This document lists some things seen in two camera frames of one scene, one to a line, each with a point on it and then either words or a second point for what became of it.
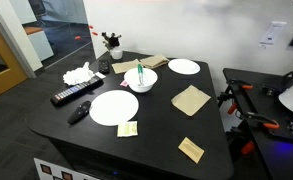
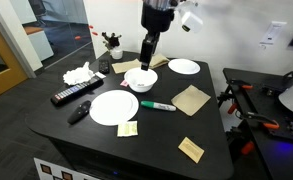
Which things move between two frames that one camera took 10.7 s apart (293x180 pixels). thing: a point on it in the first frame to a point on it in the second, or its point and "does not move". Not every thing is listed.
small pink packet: (124, 83) does not move
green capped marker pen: (140, 72) to (158, 105)
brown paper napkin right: (191, 100) does not move
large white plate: (113, 106) does not move
